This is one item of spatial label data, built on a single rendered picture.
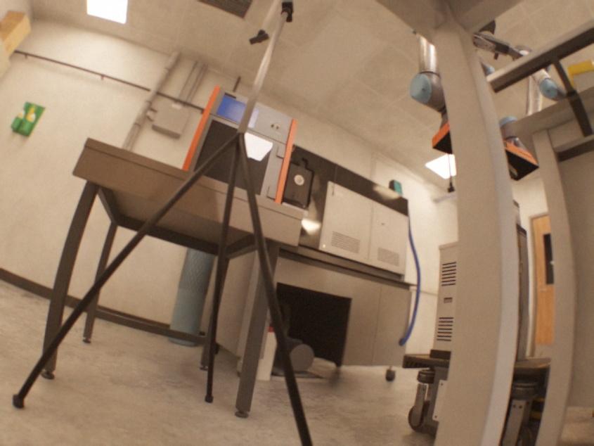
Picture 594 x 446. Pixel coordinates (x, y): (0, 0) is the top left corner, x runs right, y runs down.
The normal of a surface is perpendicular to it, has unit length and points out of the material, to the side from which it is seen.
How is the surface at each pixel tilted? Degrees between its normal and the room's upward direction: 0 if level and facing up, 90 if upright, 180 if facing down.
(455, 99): 90
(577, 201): 90
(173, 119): 90
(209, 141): 90
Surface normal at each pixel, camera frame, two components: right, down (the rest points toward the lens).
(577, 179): -0.87, -0.29
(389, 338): 0.48, -0.22
